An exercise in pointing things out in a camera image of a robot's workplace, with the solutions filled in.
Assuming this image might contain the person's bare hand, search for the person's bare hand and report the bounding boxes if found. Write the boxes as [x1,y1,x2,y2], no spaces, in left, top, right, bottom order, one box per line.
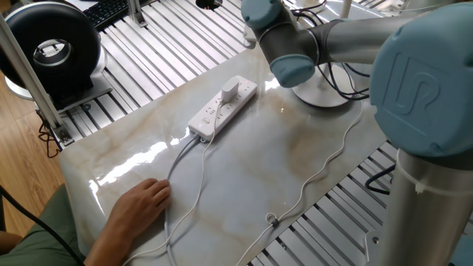
[106,177,173,241]

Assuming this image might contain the grey power strip cable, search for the grey power strip cable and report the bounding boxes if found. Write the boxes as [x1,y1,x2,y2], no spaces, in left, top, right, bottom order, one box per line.
[163,134,203,266]

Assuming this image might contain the white power strip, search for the white power strip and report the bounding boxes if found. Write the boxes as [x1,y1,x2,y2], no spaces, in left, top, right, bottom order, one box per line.
[187,75,259,143]

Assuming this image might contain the thin white lamp cord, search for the thin white lamp cord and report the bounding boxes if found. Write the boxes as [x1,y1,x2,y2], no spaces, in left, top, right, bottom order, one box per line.
[121,99,365,266]

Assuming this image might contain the white power adapter plug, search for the white power adapter plug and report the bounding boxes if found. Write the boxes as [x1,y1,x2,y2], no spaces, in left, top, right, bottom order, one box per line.
[220,75,240,103]

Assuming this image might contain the person's green garment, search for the person's green garment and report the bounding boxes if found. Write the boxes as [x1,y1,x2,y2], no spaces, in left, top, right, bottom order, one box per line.
[0,184,84,266]

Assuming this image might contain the white marble pattern slab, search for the white marble pattern slab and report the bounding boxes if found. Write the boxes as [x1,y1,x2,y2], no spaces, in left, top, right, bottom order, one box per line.
[58,44,389,266]

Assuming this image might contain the black computer keyboard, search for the black computer keyboard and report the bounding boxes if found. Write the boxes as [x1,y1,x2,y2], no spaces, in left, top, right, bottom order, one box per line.
[83,0,131,33]

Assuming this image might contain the long black floor cable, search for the long black floor cable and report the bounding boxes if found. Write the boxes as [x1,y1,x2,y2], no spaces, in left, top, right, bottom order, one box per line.
[0,184,86,266]

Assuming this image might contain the black red wire bundle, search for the black red wire bundle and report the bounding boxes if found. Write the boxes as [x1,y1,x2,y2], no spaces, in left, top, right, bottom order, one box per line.
[36,110,63,159]

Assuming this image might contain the aluminium frame post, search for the aluminium frame post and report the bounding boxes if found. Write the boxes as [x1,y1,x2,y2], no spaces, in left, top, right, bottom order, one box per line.
[0,14,74,146]

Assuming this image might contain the short aluminium upright bracket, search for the short aluminium upright bracket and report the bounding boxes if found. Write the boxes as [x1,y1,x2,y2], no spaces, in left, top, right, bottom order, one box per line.
[127,0,149,28]

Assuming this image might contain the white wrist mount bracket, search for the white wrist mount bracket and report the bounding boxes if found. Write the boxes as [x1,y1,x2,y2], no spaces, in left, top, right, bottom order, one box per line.
[242,24,259,50]

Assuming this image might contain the black ring shaped device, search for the black ring shaped device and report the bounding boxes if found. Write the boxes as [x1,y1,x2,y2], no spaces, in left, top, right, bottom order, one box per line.
[0,1,114,112]

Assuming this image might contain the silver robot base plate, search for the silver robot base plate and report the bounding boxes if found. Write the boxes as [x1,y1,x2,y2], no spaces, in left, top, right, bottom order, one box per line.
[364,228,384,266]

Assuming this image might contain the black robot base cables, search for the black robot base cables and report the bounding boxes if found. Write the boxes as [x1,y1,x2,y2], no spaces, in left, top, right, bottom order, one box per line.
[364,163,397,196]

